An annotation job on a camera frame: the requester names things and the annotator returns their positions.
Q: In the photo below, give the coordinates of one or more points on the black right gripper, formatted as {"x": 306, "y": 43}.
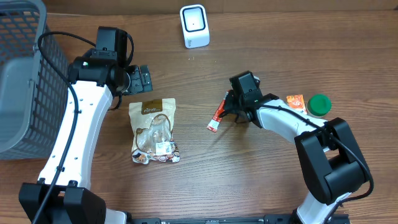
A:
{"x": 232, "y": 104}

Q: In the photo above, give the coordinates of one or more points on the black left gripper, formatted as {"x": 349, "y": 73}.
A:
{"x": 138, "y": 79}

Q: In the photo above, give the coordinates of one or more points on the red stick packet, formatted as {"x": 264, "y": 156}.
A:
{"x": 216, "y": 120}

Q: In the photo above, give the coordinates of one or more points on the brown white snack pouch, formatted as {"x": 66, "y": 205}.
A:
{"x": 152, "y": 123}

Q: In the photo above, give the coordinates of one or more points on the small orange snack packet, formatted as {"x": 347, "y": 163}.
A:
{"x": 297, "y": 102}

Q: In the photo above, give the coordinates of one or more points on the green lidded jar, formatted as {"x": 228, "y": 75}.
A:
{"x": 319, "y": 105}

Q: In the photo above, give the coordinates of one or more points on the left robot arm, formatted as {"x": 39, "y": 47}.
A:
{"x": 62, "y": 193}

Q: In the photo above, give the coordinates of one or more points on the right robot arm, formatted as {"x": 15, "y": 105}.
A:
{"x": 333, "y": 166}

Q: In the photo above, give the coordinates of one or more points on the white barcode scanner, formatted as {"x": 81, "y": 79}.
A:
{"x": 194, "y": 26}

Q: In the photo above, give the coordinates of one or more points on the grey plastic shopping basket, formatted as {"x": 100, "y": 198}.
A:
{"x": 33, "y": 96}

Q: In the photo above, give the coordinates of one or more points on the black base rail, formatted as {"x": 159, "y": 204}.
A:
{"x": 205, "y": 221}

